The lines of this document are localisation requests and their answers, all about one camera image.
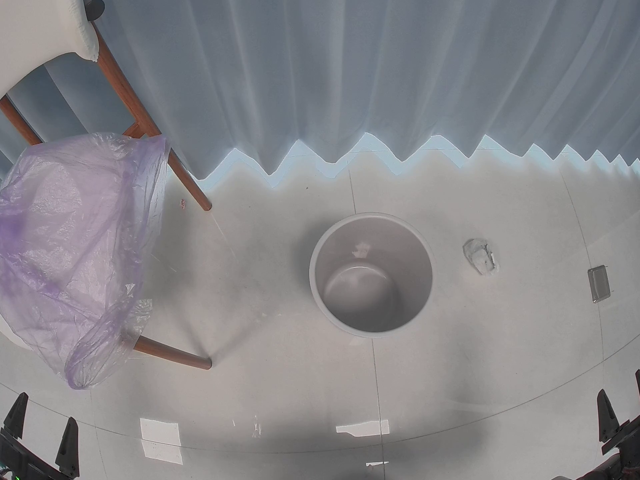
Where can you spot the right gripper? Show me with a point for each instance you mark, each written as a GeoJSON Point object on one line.
{"type": "Point", "coordinates": [627, 443]}

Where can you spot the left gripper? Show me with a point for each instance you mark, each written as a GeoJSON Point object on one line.
{"type": "Point", "coordinates": [20, 460]}

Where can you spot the purple plastic bag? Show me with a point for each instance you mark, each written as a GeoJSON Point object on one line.
{"type": "Point", "coordinates": [75, 228]}

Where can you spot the white trash bin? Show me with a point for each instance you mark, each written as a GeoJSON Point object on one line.
{"type": "Point", "coordinates": [370, 268]}

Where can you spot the crumpled white paper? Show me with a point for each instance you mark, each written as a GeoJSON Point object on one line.
{"type": "Point", "coordinates": [480, 258]}

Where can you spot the white cushioned wooden chair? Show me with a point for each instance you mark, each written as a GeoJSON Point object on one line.
{"type": "Point", "coordinates": [40, 28]}

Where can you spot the pale blue curtain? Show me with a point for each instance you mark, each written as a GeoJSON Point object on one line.
{"type": "Point", "coordinates": [350, 68]}

